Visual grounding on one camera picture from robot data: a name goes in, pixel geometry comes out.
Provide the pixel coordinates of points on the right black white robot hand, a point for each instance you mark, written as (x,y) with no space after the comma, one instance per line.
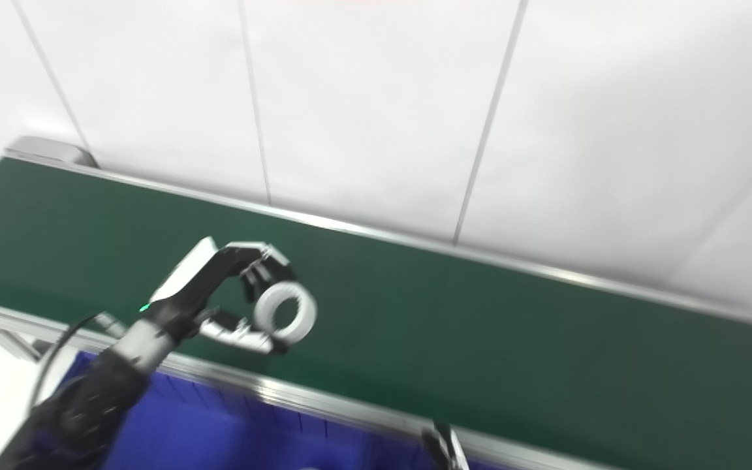
(446,450)

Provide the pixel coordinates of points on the green conveyor belt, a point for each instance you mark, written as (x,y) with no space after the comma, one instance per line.
(480,339)
(284,391)

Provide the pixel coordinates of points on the blue bin with white rings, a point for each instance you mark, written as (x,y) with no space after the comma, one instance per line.
(206,434)

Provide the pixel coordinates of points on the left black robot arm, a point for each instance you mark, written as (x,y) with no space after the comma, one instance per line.
(89,405)

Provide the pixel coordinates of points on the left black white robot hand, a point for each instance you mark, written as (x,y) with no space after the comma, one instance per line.
(187,294)

